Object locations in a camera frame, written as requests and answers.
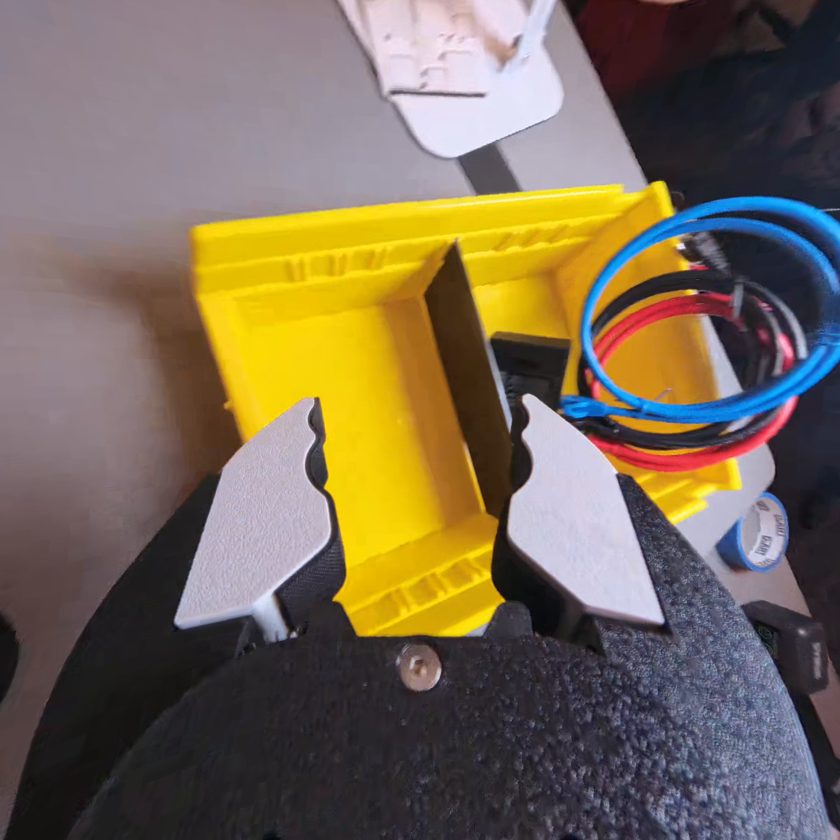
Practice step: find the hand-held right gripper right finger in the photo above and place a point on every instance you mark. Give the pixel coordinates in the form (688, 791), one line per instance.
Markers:
(577, 525)

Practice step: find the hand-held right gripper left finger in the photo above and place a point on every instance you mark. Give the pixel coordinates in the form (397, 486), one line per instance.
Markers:
(262, 525)

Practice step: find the yellow plastic bin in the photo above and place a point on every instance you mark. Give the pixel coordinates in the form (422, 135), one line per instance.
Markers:
(380, 394)

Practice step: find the black bin divider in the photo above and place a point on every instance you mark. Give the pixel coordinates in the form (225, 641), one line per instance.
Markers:
(466, 367)

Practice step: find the black chair armrest pad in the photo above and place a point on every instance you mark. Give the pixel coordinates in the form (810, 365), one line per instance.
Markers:
(6, 656)

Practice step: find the white metal base plate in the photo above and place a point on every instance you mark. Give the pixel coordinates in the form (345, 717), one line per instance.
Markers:
(485, 124)

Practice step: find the blue tape roll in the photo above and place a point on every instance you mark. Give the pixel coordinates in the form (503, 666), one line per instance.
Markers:
(728, 548)

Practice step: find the black ethernet port box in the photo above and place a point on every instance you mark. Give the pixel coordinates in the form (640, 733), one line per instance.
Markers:
(528, 361)

